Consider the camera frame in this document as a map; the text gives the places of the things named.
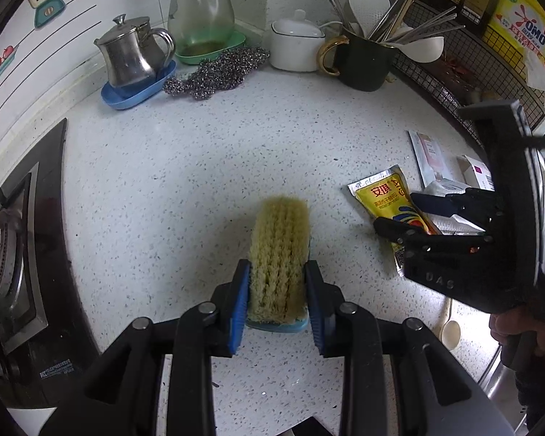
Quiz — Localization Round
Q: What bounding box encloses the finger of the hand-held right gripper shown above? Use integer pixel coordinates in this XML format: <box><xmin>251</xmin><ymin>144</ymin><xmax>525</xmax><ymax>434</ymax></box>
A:
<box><xmin>373</xmin><ymin>217</ymin><xmax>493</xmax><ymax>255</ymax></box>
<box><xmin>411</xmin><ymin>188</ymin><xmax>498</xmax><ymax>223</ymax></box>

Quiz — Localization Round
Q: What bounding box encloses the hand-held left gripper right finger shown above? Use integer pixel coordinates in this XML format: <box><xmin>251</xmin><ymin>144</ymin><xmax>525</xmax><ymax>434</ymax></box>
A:
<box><xmin>303</xmin><ymin>261</ymin><xmax>514</xmax><ymax>436</ymax></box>

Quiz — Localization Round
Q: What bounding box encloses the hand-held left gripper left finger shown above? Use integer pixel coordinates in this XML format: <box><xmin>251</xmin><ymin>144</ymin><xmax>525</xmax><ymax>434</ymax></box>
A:
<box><xmin>41</xmin><ymin>259</ymin><xmax>250</xmax><ymax>436</ymax></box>

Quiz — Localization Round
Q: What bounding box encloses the yellow sachet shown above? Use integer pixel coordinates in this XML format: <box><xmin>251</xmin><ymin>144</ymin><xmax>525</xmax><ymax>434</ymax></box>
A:
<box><xmin>347</xmin><ymin>165</ymin><xmax>441</xmax><ymax>278</ymax></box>

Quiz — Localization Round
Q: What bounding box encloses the white sachet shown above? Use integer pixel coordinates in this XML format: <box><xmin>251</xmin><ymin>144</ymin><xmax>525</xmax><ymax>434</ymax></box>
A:
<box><xmin>408</xmin><ymin>129</ymin><xmax>455</xmax><ymax>189</ymax></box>

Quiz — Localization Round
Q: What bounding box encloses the yellow bristle scrub brush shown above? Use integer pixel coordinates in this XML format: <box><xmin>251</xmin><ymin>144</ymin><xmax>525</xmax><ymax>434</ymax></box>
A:
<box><xmin>245</xmin><ymin>194</ymin><xmax>312</xmax><ymax>332</ymax></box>

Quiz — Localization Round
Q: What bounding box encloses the person's right hand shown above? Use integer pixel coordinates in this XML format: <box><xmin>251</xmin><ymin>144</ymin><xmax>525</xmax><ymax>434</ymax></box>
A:
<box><xmin>488</xmin><ymin>306</ymin><xmax>539</xmax><ymax>356</ymax></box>

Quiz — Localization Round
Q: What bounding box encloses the crumpled white packet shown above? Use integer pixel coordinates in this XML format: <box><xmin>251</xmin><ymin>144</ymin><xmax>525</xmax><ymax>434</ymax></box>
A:
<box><xmin>420</xmin><ymin>179</ymin><xmax>475</xmax><ymax>201</ymax></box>

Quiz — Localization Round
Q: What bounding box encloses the silver foil wrapper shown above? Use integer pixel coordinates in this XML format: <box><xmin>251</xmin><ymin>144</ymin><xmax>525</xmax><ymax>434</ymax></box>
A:
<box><xmin>429</xmin><ymin>211</ymin><xmax>487</xmax><ymax>237</ymax></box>

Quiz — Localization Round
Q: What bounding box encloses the white medicine box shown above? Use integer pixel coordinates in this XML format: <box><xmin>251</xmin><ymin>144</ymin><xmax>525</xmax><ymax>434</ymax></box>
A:
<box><xmin>456</xmin><ymin>154</ymin><xmax>498</xmax><ymax>191</ymax></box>

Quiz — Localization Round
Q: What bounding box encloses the small white plastic spoon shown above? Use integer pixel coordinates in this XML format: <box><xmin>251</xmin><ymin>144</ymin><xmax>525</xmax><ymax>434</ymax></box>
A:
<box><xmin>440</xmin><ymin>297</ymin><xmax>461</xmax><ymax>351</ymax></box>

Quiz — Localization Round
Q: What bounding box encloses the stainless steel sink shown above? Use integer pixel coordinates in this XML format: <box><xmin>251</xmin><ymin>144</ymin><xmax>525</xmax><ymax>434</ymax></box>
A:
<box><xmin>479</xmin><ymin>340</ymin><xmax>532</xmax><ymax>423</ymax></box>

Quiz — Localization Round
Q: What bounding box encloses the white serving spoon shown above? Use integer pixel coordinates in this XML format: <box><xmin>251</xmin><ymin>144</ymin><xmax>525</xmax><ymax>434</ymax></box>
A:
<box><xmin>384</xmin><ymin>35</ymin><xmax>445</xmax><ymax>63</ymax></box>

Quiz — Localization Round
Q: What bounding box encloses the white plastic bag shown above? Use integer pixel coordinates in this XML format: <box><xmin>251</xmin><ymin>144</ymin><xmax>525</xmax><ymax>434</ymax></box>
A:
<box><xmin>524</xmin><ymin>54</ymin><xmax>545</xmax><ymax>110</ymax></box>

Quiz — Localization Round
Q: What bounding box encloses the bunch of metal chopsticks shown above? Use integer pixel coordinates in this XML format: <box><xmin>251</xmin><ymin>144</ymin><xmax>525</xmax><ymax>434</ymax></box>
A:
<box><xmin>319</xmin><ymin>0</ymin><xmax>466</xmax><ymax>44</ymax></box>

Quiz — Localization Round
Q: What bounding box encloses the yellow OMO detergent bag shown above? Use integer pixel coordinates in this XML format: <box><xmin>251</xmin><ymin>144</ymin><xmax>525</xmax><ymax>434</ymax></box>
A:
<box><xmin>484</xmin><ymin>0</ymin><xmax>545</xmax><ymax>73</ymax></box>

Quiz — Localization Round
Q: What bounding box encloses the white rice paddle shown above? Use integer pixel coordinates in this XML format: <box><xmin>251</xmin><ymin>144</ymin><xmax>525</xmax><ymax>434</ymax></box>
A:
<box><xmin>347</xmin><ymin>0</ymin><xmax>391</xmax><ymax>39</ymax></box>

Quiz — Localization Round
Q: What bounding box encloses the white lidded jar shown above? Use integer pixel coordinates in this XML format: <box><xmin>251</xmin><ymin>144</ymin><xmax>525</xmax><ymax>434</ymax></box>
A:
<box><xmin>270</xmin><ymin>9</ymin><xmax>328</xmax><ymax>72</ymax></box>

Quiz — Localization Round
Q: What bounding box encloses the black gas stove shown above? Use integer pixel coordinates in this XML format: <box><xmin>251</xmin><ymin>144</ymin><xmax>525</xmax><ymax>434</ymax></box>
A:
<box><xmin>0</xmin><ymin>118</ymin><xmax>101</xmax><ymax>409</ymax></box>

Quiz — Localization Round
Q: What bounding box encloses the steel wool scrubber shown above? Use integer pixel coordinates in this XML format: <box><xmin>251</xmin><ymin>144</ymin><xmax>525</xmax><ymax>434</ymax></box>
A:
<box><xmin>162</xmin><ymin>47</ymin><xmax>272</xmax><ymax>101</ymax></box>

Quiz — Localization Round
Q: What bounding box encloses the blue dish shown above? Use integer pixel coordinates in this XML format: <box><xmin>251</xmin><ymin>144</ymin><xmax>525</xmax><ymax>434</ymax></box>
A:
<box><xmin>101</xmin><ymin>60</ymin><xmax>178</xmax><ymax>110</ymax></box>

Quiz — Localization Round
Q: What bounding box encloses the green dish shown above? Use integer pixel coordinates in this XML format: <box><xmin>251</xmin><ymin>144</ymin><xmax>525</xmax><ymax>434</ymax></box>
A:
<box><xmin>175</xmin><ymin>31</ymin><xmax>247</xmax><ymax>65</ymax></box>

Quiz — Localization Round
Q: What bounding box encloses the steel teapot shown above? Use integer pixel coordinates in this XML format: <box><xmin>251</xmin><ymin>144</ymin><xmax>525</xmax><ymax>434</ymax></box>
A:
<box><xmin>94</xmin><ymin>13</ymin><xmax>177</xmax><ymax>88</ymax></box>

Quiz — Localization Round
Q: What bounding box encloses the glass carafe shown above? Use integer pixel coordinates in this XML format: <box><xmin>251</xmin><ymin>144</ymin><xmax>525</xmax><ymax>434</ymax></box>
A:
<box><xmin>167</xmin><ymin>0</ymin><xmax>235</xmax><ymax>57</ymax></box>

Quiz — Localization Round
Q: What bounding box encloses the black wire rack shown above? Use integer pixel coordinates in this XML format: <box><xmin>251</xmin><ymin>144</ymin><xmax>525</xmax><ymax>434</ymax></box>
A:
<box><xmin>386</xmin><ymin>0</ymin><xmax>545</xmax><ymax>146</ymax></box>

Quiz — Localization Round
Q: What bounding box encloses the dark mug with gold handle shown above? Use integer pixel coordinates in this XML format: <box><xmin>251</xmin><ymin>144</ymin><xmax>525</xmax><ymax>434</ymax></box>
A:
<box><xmin>317</xmin><ymin>25</ymin><xmax>398</xmax><ymax>92</ymax></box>

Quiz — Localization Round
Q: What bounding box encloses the kitchen wall sticker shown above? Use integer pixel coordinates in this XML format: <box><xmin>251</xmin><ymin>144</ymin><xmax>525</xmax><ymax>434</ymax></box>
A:
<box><xmin>0</xmin><ymin>0</ymin><xmax>101</xmax><ymax>114</ymax></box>

